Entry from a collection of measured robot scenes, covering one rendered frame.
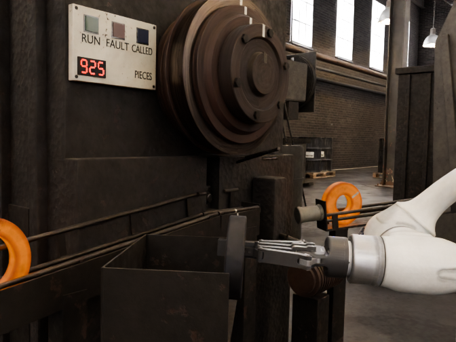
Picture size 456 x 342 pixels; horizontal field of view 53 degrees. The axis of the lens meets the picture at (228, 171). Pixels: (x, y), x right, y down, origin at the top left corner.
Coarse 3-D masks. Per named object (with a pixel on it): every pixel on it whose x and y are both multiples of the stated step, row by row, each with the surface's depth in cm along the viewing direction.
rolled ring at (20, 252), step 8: (0, 224) 89; (8, 224) 90; (0, 232) 89; (8, 232) 90; (16, 232) 91; (8, 240) 90; (16, 240) 91; (24, 240) 93; (8, 248) 93; (16, 248) 92; (24, 248) 93; (16, 256) 92; (24, 256) 93; (8, 264) 94; (16, 264) 92; (24, 264) 93; (8, 272) 92; (16, 272) 92; (24, 272) 93; (0, 280) 92; (8, 280) 91
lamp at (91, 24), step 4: (88, 16) 112; (88, 20) 112; (92, 20) 113; (96, 20) 114; (88, 24) 112; (92, 24) 113; (96, 24) 114; (88, 28) 112; (92, 28) 113; (96, 28) 114; (96, 32) 114
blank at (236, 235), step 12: (240, 216) 85; (228, 228) 82; (240, 228) 82; (228, 240) 80; (240, 240) 80; (228, 252) 79; (240, 252) 79; (228, 264) 79; (240, 264) 79; (240, 276) 79; (240, 288) 80
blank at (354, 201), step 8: (336, 184) 164; (344, 184) 164; (328, 192) 162; (336, 192) 163; (344, 192) 164; (352, 192) 165; (328, 200) 162; (336, 200) 163; (352, 200) 166; (360, 200) 167; (328, 208) 162; (336, 208) 163; (352, 208) 166; (360, 208) 167; (328, 216) 163; (344, 224) 165
